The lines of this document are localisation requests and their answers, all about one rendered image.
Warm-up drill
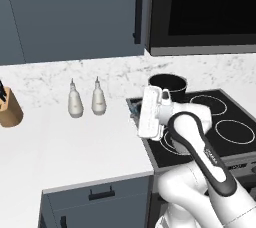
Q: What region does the black drawer handle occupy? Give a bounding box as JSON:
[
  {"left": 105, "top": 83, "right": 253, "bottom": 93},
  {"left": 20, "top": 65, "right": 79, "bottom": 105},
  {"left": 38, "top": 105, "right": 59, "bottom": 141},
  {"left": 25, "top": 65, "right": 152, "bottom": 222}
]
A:
[{"left": 87, "top": 186, "right": 116, "bottom": 202}]

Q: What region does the grey oven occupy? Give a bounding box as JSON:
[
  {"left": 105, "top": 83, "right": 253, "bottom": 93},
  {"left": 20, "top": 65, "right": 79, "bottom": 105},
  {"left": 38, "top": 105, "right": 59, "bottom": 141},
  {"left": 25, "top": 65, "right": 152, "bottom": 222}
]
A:
[{"left": 146, "top": 153, "right": 256, "bottom": 228}]

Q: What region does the blue-grey wall cupboard door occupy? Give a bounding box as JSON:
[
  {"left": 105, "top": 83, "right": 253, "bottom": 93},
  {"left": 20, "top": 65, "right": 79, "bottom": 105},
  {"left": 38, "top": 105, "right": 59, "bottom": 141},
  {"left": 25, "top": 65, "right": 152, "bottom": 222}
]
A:
[{"left": 2, "top": 0, "right": 148, "bottom": 64}]

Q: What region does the black hob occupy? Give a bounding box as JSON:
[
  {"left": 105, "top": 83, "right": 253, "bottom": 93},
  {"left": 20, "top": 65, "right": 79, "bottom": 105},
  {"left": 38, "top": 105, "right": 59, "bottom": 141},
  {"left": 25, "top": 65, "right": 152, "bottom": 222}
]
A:
[{"left": 125, "top": 88, "right": 256, "bottom": 170}]

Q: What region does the blue-grey drawer front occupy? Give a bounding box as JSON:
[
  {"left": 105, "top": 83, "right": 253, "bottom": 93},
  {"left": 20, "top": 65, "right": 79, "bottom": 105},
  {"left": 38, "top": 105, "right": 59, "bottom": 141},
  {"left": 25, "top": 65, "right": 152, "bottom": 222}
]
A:
[{"left": 45, "top": 175, "right": 152, "bottom": 212}]

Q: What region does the black microwave oven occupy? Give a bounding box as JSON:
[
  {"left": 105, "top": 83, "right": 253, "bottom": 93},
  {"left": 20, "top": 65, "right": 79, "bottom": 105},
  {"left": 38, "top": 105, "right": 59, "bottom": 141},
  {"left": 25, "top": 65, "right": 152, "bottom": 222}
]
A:
[{"left": 144, "top": 0, "right": 256, "bottom": 57}]

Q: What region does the narrow blue-grey cupboard door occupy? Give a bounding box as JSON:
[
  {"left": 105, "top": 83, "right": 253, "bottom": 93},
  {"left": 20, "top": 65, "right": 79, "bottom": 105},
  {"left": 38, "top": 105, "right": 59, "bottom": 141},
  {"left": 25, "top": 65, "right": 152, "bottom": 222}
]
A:
[{"left": 0, "top": 0, "right": 27, "bottom": 67}]

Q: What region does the black cooking pot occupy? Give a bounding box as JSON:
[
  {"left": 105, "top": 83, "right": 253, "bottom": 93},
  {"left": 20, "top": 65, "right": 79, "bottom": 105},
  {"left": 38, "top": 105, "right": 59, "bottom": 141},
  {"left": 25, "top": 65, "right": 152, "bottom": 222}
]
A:
[{"left": 147, "top": 73, "right": 189, "bottom": 103}]

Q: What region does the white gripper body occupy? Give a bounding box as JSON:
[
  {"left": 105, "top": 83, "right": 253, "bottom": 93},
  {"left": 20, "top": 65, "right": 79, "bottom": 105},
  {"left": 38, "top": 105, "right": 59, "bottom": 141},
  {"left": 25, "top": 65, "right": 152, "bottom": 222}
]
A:
[{"left": 137, "top": 85, "right": 165, "bottom": 139}]

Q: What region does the black base cupboard handle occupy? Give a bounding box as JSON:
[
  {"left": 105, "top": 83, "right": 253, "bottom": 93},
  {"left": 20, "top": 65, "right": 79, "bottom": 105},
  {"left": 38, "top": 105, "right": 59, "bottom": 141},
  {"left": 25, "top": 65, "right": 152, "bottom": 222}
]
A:
[{"left": 59, "top": 215, "right": 68, "bottom": 228}]

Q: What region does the black cupboard door handle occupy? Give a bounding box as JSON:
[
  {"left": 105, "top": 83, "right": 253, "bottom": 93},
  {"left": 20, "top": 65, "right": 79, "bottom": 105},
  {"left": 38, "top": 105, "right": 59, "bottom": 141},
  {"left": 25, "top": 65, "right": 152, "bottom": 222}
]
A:
[{"left": 132, "top": 0, "right": 145, "bottom": 45}]

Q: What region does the black knife handle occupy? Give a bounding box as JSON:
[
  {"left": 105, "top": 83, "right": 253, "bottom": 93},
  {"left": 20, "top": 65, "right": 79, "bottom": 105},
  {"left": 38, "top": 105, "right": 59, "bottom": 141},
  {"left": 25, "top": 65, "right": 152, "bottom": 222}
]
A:
[{"left": 0, "top": 78, "right": 8, "bottom": 104}]

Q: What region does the wooden knife block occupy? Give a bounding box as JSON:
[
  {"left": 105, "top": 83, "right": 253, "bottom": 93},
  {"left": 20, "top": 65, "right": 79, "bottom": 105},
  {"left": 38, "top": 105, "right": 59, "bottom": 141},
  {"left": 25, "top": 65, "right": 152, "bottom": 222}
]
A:
[{"left": 0, "top": 86, "right": 25, "bottom": 129}]

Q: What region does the white bottle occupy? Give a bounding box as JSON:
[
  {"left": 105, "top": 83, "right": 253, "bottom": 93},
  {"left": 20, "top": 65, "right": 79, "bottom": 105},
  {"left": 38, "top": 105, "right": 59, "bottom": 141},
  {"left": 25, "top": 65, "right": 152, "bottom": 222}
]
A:
[
  {"left": 91, "top": 76, "right": 108, "bottom": 116},
  {"left": 67, "top": 77, "right": 84, "bottom": 119}
]

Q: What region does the blue-grey base cupboard door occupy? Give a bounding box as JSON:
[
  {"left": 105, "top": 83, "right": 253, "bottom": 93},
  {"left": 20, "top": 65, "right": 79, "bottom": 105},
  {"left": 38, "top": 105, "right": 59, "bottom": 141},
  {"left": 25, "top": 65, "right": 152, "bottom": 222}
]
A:
[{"left": 49, "top": 195, "right": 150, "bottom": 228}]

